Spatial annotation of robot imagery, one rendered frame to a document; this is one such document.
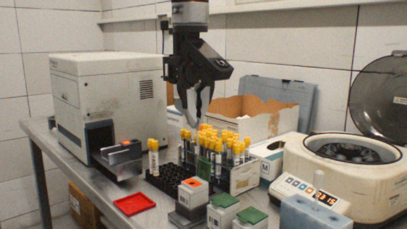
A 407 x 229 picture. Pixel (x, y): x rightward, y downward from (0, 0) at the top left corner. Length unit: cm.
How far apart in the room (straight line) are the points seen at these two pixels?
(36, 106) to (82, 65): 137
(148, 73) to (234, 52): 44
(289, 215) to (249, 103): 67
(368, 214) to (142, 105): 65
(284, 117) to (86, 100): 56
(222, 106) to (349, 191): 58
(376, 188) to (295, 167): 16
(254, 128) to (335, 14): 42
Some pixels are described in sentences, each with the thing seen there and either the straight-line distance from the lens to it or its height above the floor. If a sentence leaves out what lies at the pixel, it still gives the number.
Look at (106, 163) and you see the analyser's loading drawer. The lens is 83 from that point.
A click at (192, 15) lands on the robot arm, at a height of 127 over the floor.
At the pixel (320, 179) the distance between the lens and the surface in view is 49.
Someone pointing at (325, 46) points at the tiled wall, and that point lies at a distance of 104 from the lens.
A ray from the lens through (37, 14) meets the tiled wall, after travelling 219.
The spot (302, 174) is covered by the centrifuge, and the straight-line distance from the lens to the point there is 70.
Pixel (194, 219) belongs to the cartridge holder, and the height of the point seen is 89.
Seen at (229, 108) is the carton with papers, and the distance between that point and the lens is 112.
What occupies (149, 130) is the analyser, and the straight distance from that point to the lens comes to 99.
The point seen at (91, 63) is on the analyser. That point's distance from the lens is 87.
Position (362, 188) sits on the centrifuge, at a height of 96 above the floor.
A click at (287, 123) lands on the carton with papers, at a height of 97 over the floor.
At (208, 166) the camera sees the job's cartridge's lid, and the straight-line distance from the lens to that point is 62.
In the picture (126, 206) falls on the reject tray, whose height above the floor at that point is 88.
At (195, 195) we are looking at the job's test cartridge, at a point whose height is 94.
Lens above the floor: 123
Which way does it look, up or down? 14 degrees down
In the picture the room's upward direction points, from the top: straight up
